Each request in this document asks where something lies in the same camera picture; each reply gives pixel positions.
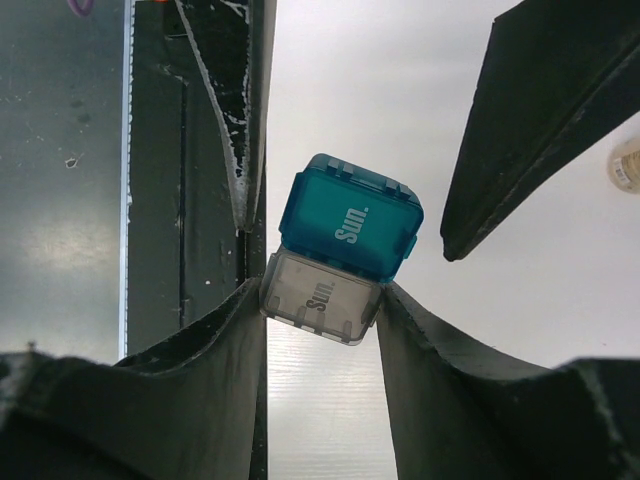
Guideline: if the clear pill bottle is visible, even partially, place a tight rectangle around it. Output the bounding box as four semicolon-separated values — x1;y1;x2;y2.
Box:
607;136;640;195

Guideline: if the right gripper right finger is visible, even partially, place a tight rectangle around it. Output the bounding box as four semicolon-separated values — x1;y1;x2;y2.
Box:
378;284;639;479

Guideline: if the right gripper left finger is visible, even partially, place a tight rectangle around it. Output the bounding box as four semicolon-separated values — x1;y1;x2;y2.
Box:
1;278;267;479

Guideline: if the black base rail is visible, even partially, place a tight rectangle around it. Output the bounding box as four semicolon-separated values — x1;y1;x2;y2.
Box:
119;1;277;356

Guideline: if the shiny metal base plate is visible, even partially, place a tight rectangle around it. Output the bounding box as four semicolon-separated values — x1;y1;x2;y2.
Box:
1;1;125;363

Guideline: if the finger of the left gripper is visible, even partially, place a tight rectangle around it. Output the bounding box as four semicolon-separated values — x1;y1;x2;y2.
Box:
440;0;639;261

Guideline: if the teal pill box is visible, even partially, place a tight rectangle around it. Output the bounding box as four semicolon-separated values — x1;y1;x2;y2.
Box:
279;153;424;283

